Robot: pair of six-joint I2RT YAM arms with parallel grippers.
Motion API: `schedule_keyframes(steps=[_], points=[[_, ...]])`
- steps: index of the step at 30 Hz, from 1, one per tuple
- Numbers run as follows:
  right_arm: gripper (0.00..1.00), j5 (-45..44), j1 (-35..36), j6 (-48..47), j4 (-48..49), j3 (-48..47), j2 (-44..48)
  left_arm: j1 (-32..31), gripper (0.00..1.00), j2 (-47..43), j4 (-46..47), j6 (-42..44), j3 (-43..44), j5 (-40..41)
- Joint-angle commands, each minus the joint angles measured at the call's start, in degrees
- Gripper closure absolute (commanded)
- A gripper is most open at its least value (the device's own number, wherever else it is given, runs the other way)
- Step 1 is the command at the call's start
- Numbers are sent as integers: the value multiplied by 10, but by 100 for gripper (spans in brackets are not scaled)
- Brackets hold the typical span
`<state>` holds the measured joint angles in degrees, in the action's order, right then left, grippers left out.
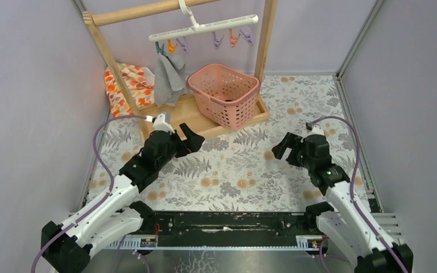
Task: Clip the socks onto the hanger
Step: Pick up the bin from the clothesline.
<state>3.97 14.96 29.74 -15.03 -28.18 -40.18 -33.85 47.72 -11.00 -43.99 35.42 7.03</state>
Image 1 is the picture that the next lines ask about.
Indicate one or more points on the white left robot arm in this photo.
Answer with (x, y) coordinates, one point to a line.
(70, 245)

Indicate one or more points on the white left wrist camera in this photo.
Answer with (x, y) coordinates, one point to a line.
(161, 122)

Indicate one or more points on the wooden drying rack frame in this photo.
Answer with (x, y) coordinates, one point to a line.
(186, 110)

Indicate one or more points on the orange floral cloth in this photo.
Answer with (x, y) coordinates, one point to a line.
(140, 82)

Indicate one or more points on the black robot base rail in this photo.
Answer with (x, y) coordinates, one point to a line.
(232, 230)

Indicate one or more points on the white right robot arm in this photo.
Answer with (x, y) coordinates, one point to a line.
(342, 218)

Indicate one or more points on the orange clothespin left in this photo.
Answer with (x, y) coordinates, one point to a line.
(171, 46)

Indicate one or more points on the purple clothespin end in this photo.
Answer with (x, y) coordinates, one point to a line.
(247, 36)

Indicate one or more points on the grey hanging cloth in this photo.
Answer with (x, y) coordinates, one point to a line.
(170, 81)

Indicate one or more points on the pink plastic laundry basket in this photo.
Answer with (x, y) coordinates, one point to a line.
(214, 83)

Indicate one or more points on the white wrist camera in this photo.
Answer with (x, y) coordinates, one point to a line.
(161, 122)
(313, 129)

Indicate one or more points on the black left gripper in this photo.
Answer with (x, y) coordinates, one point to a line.
(180, 141)

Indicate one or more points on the teal clothespin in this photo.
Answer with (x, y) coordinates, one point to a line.
(159, 48)

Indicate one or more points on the orange clothespin right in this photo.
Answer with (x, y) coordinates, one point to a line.
(233, 40)

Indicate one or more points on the floral patterned table mat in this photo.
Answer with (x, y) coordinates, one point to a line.
(238, 172)

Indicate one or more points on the purple clothespin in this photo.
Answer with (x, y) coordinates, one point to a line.
(216, 42)
(183, 44)

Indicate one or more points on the white plastic clip hanger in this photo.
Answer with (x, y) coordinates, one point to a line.
(197, 28)

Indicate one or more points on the orange clothespin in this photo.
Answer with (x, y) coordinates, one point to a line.
(233, 40)
(171, 46)

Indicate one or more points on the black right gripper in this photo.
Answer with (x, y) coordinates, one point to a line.
(291, 141)

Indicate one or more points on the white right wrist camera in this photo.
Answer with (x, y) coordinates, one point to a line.
(313, 129)

